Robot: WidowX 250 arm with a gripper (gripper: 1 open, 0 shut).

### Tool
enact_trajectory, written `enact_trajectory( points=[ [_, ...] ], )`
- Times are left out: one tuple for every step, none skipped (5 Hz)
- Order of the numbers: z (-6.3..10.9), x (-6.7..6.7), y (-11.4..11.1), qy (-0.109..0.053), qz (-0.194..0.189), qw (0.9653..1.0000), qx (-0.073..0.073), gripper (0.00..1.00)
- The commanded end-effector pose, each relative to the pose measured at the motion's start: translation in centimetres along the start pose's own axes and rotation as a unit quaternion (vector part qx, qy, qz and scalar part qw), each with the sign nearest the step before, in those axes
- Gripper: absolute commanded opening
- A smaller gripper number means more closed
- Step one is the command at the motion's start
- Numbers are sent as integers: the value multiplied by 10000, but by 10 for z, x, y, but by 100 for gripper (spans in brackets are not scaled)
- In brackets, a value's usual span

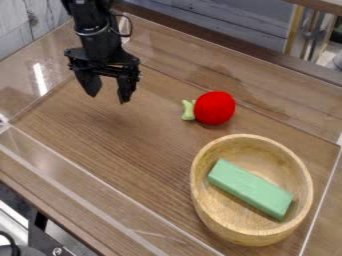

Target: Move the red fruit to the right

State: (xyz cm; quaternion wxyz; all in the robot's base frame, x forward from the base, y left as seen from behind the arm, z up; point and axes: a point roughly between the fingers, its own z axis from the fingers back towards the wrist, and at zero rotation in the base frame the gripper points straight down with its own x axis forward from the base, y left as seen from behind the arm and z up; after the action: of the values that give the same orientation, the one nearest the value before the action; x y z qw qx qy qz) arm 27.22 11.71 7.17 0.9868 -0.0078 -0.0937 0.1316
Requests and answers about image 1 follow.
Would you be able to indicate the round wooden bowl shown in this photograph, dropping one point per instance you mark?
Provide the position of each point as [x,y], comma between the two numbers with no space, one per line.
[228,217]

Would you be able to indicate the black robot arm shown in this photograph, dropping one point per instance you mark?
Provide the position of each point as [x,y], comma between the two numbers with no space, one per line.
[92,16]

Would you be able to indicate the gold metal chair frame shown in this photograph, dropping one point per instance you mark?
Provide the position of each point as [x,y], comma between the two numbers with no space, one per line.
[308,33]

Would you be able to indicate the red plush fruit green stem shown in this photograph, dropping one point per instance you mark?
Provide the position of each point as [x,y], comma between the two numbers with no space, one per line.
[212,108]

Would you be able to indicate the clear acrylic tray wall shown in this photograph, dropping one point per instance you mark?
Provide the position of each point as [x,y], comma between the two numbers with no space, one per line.
[116,226]

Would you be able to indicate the green rectangular block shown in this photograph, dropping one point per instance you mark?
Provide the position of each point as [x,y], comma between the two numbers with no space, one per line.
[251,189]

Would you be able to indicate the clear acrylic corner bracket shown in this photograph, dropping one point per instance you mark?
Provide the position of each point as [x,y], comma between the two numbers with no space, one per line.
[124,27]

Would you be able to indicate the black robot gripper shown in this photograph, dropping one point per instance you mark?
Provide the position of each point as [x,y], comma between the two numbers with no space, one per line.
[100,57]

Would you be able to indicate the black table clamp mount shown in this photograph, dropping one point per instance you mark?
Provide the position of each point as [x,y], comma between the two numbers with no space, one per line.
[40,245]

